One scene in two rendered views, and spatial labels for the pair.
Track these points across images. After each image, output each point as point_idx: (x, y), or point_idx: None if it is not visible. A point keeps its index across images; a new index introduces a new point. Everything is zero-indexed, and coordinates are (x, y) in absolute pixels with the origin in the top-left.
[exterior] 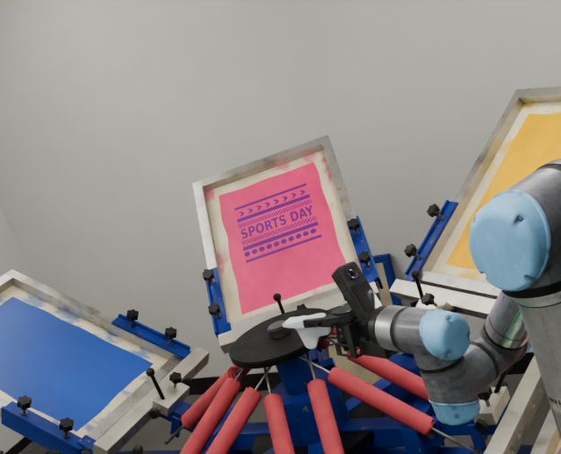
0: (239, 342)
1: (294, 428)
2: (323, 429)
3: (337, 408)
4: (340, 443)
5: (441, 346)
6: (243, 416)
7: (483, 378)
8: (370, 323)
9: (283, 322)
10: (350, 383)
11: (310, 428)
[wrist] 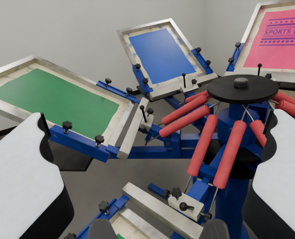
0: (219, 79)
1: (221, 133)
2: (227, 151)
3: (249, 136)
4: (231, 164)
5: None
6: (195, 117)
7: None
8: None
9: (245, 80)
10: (261, 134)
11: (228, 137)
